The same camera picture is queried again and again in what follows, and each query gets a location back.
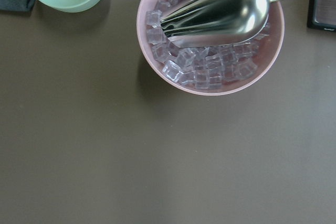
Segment clear plastic ice cubes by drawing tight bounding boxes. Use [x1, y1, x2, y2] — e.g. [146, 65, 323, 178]
[141, 0, 270, 91]

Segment black framed tray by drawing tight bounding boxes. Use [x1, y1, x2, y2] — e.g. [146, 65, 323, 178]
[307, 0, 335, 32]

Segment pink bowl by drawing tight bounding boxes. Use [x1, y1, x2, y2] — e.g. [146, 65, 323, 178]
[136, 0, 285, 96]

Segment metal ice scoop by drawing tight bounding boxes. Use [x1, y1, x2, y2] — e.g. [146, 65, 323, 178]
[160, 0, 281, 48]

